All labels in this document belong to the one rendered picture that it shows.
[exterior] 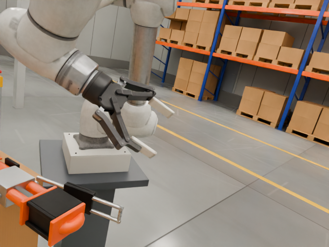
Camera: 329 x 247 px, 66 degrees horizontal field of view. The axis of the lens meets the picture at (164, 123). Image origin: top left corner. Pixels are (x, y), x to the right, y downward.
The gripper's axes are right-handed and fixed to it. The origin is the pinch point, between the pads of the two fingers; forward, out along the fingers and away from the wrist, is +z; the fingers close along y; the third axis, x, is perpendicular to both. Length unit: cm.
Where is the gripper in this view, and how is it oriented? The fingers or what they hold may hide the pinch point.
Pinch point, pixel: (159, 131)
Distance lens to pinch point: 62.9
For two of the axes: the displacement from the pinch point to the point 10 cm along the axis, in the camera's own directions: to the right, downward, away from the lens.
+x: 5.3, -4.1, -7.4
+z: 7.9, 5.7, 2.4
